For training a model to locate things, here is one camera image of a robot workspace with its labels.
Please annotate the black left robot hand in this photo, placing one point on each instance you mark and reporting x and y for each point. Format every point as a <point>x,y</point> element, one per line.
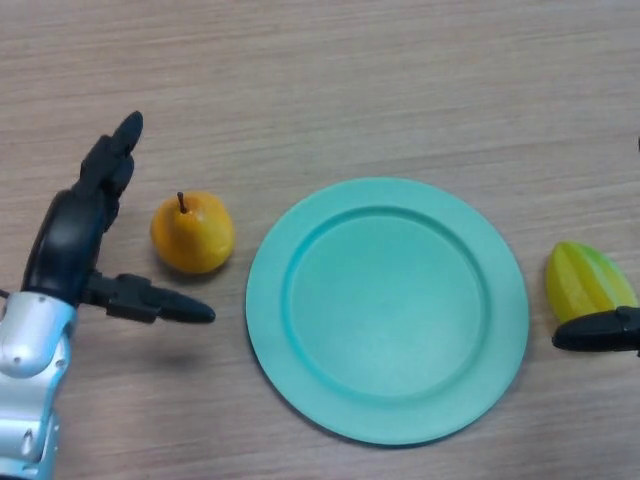
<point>70,245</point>

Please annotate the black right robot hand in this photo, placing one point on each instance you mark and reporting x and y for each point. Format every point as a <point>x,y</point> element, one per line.
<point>597,331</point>

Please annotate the yellow pear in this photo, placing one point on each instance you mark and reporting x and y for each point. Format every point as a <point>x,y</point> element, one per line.
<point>192,232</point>

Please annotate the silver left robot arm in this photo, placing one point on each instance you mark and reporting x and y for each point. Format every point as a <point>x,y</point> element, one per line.
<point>27,380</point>

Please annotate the green round plate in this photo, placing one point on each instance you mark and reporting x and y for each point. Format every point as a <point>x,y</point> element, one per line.
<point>387,311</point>

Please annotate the yellow-green starfruit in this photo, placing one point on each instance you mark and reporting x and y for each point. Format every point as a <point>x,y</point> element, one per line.
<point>580,282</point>

